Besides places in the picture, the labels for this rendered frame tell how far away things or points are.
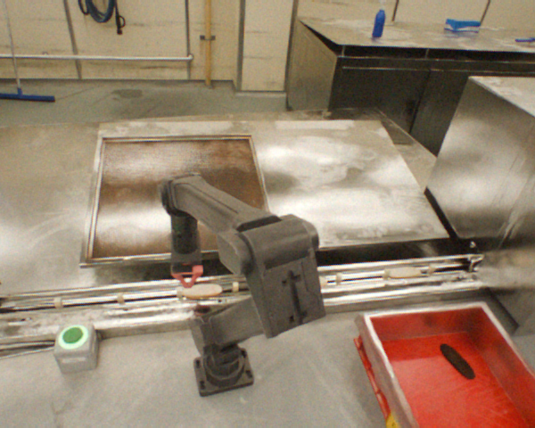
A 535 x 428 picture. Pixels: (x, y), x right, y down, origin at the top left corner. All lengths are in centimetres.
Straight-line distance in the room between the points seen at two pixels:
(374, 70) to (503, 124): 164
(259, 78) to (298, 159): 307
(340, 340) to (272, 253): 60
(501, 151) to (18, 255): 131
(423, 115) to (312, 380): 238
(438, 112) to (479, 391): 231
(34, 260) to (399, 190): 112
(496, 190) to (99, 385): 106
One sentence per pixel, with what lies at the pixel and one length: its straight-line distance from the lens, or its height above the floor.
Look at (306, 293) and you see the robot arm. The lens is 49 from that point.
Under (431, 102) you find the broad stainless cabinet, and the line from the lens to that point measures 304.
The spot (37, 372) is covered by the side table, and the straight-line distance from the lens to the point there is 102.
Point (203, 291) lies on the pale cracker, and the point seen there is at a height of 86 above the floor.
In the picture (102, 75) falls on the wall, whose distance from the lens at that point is 470.
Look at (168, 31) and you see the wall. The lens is 452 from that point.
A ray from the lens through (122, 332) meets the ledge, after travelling 100.
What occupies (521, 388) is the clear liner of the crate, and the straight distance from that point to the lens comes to 106.
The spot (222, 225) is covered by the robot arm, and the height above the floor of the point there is 127.
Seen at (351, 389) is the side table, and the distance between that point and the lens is 97.
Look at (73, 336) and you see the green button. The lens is 94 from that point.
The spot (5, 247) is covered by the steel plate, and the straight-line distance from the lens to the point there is 134.
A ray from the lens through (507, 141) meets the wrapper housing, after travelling 118.
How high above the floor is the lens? 163
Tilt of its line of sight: 38 degrees down
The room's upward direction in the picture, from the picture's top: 6 degrees clockwise
